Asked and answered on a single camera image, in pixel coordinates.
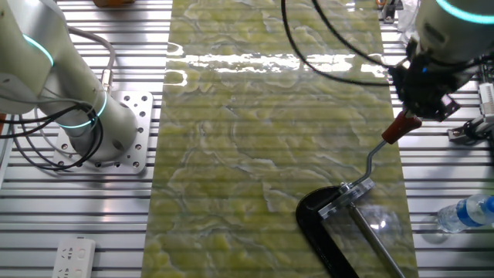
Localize black metal bracket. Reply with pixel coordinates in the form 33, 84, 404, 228
381, 0, 403, 24

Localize silver depth camera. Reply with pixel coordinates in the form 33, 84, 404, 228
477, 82, 494, 117

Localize silver lever with red handle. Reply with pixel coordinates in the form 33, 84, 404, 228
318, 110, 423, 220

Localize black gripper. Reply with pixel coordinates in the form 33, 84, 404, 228
389, 40, 475, 123

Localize white power strip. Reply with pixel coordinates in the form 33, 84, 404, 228
52, 237, 96, 278

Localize green marble pattern mat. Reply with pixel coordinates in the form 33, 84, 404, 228
140, 0, 420, 278

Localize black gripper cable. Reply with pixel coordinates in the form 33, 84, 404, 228
310, 0, 394, 70
280, 0, 393, 86

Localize grey cable with metal connector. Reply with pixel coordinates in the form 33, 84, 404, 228
63, 25, 117, 94

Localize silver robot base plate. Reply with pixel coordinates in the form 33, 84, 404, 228
52, 90, 154, 175

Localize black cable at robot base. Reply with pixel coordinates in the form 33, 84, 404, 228
0, 100, 105, 171

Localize clear water bottle blue label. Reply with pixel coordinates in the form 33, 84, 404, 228
436, 194, 494, 234

